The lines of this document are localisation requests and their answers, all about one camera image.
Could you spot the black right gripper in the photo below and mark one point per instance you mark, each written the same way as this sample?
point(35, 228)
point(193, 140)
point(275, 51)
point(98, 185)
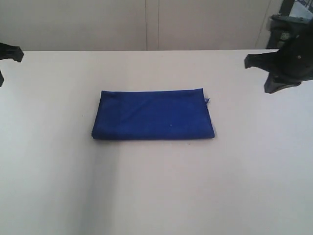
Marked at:
point(292, 63)

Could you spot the blue towel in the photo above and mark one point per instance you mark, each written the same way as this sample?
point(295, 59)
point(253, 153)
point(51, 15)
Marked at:
point(157, 115)

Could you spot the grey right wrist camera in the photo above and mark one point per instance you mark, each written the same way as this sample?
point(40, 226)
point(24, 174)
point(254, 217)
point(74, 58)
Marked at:
point(287, 23)

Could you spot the black window frame post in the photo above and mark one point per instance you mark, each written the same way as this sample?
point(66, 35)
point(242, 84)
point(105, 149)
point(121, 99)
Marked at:
point(279, 30)

